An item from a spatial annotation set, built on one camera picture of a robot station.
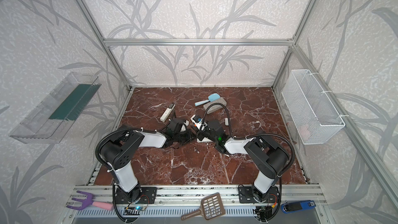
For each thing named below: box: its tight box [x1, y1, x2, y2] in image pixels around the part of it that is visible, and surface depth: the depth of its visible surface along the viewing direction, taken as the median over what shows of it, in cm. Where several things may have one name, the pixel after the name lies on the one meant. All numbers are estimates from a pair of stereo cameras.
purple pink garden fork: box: [66, 190, 115, 211], surface depth 72 cm
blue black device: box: [280, 200, 317, 214], surface depth 70 cm
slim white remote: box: [159, 102, 176, 122], surface depth 106 cm
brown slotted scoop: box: [180, 192, 226, 221], surface depth 72 cm
